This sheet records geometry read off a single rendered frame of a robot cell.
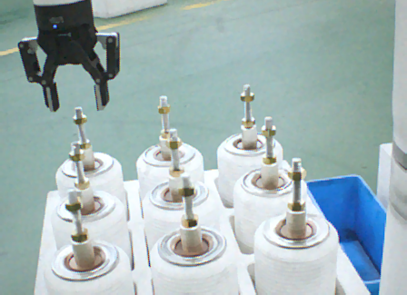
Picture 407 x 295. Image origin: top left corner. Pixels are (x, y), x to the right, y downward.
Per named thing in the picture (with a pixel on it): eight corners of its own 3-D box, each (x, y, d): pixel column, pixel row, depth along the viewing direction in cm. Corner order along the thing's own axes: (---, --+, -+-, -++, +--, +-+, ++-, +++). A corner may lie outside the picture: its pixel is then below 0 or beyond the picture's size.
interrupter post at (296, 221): (311, 234, 67) (311, 209, 65) (292, 240, 66) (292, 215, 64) (299, 224, 69) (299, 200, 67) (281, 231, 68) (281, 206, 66)
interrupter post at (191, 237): (185, 257, 65) (183, 231, 63) (178, 246, 67) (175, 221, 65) (206, 250, 65) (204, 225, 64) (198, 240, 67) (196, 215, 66)
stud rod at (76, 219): (85, 246, 65) (74, 186, 61) (88, 250, 64) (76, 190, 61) (76, 250, 64) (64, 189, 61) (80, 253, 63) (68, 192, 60)
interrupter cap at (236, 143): (280, 155, 85) (280, 151, 85) (227, 161, 85) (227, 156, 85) (270, 133, 92) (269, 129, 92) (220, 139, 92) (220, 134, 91)
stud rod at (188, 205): (188, 239, 65) (182, 177, 62) (184, 234, 66) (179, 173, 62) (197, 237, 65) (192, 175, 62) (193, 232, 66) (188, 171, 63)
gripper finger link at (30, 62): (31, 34, 80) (46, 73, 82) (19, 38, 80) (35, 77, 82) (23, 40, 77) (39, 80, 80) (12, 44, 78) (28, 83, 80)
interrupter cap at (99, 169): (62, 160, 89) (61, 156, 89) (112, 152, 90) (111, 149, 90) (61, 183, 82) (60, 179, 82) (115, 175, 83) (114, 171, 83)
